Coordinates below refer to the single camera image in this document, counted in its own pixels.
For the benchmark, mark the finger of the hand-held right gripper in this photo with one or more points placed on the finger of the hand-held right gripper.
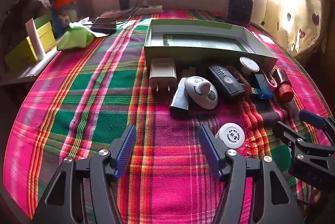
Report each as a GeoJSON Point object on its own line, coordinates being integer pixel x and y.
{"type": "Point", "coordinates": [288, 135]}
{"type": "Point", "coordinates": [311, 118]}

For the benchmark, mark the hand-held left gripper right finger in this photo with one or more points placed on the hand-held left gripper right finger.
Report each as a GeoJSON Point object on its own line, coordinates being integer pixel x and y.
{"type": "Point", "coordinates": [209, 153]}

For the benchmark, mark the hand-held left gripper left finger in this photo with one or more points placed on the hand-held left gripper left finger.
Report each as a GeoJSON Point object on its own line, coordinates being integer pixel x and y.
{"type": "Point", "coordinates": [127, 150]}

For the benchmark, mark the small white round jar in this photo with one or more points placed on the small white round jar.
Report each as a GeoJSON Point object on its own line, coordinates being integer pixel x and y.
{"type": "Point", "coordinates": [231, 135]}

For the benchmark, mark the red-capped brown bottle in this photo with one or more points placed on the red-capped brown bottle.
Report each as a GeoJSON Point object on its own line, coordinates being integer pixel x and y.
{"type": "Point", "coordinates": [284, 87]}

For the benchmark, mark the blue transparent usb tester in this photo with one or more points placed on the blue transparent usb tester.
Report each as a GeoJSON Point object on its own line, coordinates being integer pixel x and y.
{"type": "Point", "coordinates": [263, 86]}

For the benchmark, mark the silver metal case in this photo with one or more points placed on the silver metal case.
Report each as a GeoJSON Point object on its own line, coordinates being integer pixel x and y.
{"type": "Point", "coordinates": [179, 98]}

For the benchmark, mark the white smiley face hook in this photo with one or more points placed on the white smiley face hook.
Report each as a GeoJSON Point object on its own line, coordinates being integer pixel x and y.
{"type": "Point", "coordinates": [195, 89]}

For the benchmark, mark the black remote key fob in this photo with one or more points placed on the black remote key fob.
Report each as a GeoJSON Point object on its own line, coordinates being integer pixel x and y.
{"type": "Point", "coordinates": [225, 80]}

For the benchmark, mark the white and green suction cup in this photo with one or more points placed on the white and green suction cup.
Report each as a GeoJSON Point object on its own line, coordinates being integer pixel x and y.
{"type": "Point", "coordinates": [249, 63]}

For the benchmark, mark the white wall charger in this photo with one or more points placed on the white wall charger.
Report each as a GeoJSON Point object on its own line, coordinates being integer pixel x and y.
{"type": "Point", "coordinates": [162, 72]}

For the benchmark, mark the green cardboard box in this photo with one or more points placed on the green cardboard box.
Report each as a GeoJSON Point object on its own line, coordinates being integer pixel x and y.
{"type": "Point", "coordinates": [199, 30]}

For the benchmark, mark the heart print curtain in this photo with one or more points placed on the heart print curtain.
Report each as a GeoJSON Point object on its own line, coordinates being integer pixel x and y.
{"type": "Point", "coordinates": [288, 4]}

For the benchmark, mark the green tissue pack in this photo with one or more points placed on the green tissue pack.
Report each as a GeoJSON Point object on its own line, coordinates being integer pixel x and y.
{"type": "Point", "coordinates": [73, 39]}

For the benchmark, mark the black smartphone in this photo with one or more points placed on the black smartphone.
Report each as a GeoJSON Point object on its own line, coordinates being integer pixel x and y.
{"type": "Point", "coordinates": [103, 25]}

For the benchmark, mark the grey portable heater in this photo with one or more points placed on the grey portable heater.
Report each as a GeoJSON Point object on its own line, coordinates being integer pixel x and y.
{"type": "Point", "coordinates": [239, 8]}

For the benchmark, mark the yellow-green cardboard box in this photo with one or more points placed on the yellow-green cardboard box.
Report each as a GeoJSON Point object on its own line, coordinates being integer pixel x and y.
{"type": "Point", "coordinates": [23, 53]}

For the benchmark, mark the white power strip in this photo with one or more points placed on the white power strip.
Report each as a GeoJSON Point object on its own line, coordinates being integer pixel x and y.
{"type": "Point", "coordinates": [146, 9]}

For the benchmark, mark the white tube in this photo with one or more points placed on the white tube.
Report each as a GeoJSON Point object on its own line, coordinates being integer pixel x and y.
{"type": "Point", "coordinates": [35, 40]}

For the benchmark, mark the black power adapter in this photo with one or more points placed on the black power adapter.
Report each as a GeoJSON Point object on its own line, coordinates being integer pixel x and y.
{"type": "Point", "coordinates": [124, 2]}

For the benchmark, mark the brown checked cloth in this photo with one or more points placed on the brown checked cloth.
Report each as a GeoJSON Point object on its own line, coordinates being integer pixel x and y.
{"type": "Point", "coordinates": [28, 6]}

